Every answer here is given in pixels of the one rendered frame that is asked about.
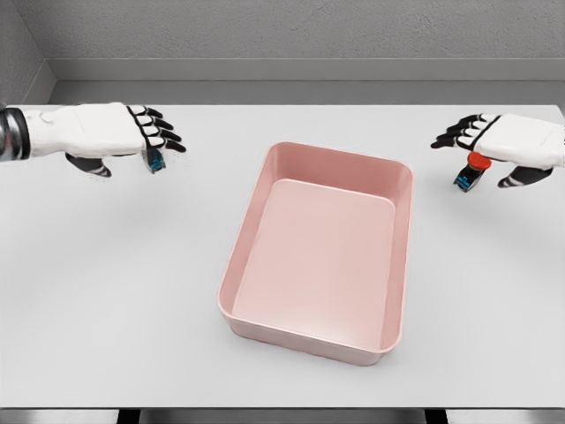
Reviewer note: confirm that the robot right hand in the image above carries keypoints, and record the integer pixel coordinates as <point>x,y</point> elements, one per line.
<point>516,141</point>

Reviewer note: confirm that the pink rectangular basket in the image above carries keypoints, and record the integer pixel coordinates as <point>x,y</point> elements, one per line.
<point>318,252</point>

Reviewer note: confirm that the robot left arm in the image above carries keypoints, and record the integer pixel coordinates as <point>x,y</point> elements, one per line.
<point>35,132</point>

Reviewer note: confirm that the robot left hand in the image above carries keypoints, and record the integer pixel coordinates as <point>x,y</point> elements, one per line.
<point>106,128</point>

